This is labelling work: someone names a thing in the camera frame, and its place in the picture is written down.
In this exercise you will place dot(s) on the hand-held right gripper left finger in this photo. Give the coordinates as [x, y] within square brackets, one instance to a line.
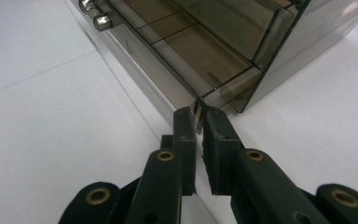
[185, 155]

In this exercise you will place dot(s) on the smoky transparent drawer box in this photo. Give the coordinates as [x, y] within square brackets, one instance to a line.
[317, 40]

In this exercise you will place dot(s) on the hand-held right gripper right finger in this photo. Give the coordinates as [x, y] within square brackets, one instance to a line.
[220, 149]

